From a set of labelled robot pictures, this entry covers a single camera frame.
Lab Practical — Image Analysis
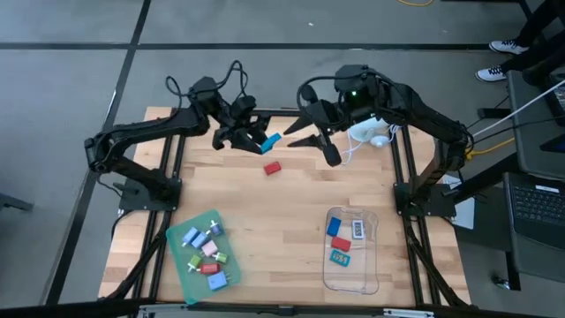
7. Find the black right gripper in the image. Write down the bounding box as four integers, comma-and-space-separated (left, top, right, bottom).
283, 99, 354, 148

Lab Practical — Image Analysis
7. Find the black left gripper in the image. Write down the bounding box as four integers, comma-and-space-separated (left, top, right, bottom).
211, 112, 271, 155

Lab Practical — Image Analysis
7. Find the turquoise digital clock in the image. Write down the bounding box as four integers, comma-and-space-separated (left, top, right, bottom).
260, 132, 283, 155
329, 249, 352, 269

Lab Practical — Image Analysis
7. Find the blue digital clock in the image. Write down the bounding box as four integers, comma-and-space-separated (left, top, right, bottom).
326, 216, 343, 238

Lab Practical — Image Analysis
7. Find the light blue wall charger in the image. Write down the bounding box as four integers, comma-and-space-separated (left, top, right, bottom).
181, 226, 200, 247

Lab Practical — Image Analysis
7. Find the pale pink wall charger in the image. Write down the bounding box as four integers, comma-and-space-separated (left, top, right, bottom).
200, 239, 220, 258

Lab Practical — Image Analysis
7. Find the periwinkle blue wall charger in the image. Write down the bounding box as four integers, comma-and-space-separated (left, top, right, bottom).
207, 271, 231, 292

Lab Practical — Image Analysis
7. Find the white cylindrical device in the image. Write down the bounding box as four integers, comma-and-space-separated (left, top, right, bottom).
348, 115, 392, 143

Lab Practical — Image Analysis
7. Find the teal plastic bin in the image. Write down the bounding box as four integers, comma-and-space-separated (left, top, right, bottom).
165, 208, 243, 306

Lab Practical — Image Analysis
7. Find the clear plastic bin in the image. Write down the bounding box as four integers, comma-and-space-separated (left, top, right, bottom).
322, 206, 380, 296

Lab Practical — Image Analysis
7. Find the white paper sheet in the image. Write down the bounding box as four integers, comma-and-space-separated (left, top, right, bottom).
443, 174, 476, 231

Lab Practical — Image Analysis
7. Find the black desk leg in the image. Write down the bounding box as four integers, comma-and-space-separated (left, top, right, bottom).
456, 152, 522, 208

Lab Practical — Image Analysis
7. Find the person's white shoe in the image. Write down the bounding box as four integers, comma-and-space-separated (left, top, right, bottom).
475, 64, 509, 83
488, 38, 530, 57

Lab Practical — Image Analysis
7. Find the grey side desk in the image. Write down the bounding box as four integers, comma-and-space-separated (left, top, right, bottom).
505, 70, 565, 176

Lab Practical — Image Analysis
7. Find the person's leg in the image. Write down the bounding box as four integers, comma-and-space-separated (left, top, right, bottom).
501, 28, 565, 85
516, 0, 564, 49

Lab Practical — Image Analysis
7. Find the grey laptop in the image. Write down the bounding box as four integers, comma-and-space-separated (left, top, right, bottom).
502, 171, 565, 284

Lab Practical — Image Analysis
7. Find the black caster wheel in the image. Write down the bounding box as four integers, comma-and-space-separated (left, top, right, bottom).
493, 274, 513, 292

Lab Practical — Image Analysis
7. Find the black stand foot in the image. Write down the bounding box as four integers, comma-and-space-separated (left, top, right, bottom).
0, 192, 34, 213

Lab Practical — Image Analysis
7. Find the black front crossbar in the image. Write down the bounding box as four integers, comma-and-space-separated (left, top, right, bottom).
0, 299, 565, 318

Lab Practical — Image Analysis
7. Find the white device cable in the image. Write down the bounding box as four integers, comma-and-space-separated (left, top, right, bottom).
340, 125, 401, 167

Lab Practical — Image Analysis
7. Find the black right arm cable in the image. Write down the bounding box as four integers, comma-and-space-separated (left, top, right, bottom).
296, 74, 339, 114

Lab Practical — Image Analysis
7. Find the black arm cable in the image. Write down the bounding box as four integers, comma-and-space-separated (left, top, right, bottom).
296, 74, 339, 114
165, 59, 249, 111

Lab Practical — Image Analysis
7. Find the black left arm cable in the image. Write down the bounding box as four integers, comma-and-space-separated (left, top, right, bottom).
165, 59, 249, 111

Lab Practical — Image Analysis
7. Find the black aluminium rig frame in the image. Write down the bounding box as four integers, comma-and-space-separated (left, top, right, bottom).
99, 108, 471, 310

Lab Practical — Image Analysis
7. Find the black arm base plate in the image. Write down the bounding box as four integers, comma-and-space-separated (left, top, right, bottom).
118, 176, 183, 212
394, 181, 458, 218

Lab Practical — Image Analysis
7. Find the yellow floor cable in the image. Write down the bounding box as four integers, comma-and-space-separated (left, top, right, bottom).
465, 137, 516, 161

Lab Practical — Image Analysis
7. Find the white cord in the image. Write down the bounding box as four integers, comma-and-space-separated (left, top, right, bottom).
471, 79, 565, 138

